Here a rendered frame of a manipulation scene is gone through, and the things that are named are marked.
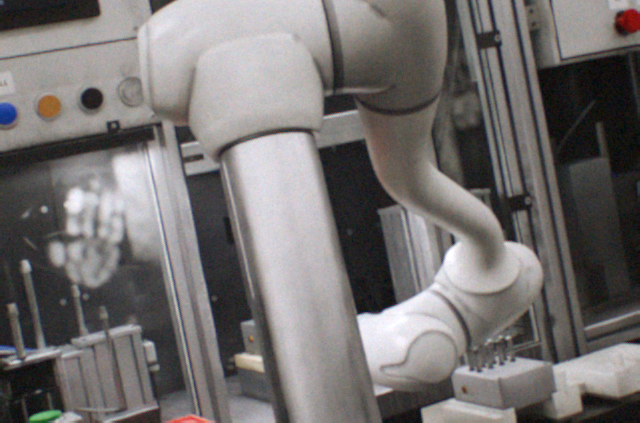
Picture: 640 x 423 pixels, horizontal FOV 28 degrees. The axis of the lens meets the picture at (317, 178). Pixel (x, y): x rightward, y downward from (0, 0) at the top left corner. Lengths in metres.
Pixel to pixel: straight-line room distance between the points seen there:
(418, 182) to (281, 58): 0.30
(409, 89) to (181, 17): 0.25
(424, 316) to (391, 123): 0.39
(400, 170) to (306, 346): 0.32
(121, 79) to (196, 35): 0.52
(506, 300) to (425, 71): 0.50
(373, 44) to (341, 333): 0.29
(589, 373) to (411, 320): 0.39
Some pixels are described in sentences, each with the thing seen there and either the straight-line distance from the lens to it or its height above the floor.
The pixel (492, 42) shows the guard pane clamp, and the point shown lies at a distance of 2.08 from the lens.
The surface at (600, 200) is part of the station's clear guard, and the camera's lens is 2.22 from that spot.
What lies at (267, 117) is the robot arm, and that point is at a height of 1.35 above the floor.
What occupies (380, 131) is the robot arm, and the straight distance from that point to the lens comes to 1.41.
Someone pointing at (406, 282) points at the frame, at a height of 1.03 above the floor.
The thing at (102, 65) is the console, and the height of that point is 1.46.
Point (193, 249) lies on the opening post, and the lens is 1.82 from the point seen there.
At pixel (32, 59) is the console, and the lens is 1.76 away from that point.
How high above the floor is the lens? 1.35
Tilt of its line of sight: 3 degrees down
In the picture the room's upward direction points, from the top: 11 degrees counter-clockwise
